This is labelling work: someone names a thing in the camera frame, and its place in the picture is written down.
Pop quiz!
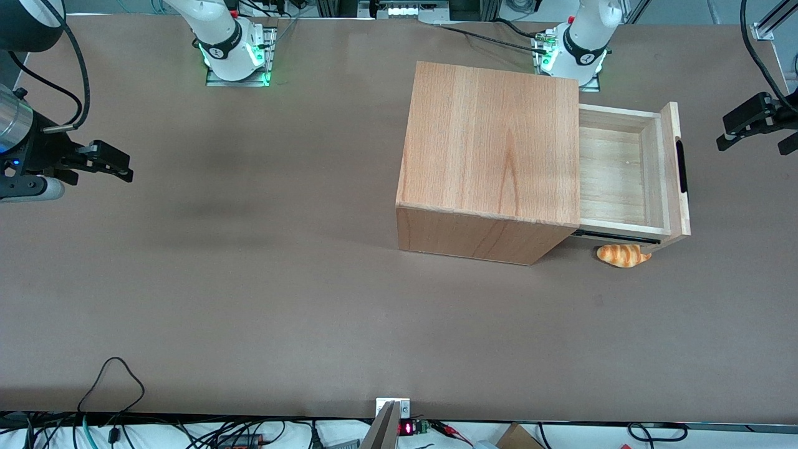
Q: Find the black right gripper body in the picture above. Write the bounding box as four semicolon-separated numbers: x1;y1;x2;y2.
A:
0;127;83;186

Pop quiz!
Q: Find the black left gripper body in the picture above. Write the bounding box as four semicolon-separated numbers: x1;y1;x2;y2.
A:
772;95;798;133

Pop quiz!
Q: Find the wooden drawer with black handle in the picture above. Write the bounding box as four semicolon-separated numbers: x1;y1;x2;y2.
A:
572;101;692;254

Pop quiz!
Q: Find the wooden drawer cabinet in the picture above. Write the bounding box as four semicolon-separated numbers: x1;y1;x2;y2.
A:
395;60;582;266

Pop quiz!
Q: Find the toy bread roll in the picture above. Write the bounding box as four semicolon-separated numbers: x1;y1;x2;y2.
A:
597;244;653;269

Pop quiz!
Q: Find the brown cardboard piece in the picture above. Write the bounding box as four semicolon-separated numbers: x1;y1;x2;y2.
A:
495;423;547;449

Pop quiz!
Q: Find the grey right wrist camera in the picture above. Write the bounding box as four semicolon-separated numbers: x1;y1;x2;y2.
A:
0;176;65;202

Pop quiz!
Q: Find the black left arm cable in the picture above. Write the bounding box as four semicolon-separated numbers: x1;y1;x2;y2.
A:
739;0;798;102

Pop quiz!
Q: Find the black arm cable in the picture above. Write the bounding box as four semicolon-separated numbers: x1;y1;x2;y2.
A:
739;0;798;102
9;0;92;133

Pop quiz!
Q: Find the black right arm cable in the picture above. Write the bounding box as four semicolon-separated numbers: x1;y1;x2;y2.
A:
9;0;92;133

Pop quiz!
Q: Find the aluminium frame profile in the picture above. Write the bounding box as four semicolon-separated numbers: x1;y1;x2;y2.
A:
751;0;798;42

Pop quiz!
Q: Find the black looped cable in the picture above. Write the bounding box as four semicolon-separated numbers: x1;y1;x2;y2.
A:
77;357;146;416

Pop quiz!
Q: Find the black cable across table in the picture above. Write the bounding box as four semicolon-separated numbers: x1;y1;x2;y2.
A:
433;19;550;54

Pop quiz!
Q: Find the black coiled cable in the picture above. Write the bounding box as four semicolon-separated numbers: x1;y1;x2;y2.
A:
627;422;690;445

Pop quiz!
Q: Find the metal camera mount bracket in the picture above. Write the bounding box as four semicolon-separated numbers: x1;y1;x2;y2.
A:
358;398;412;449

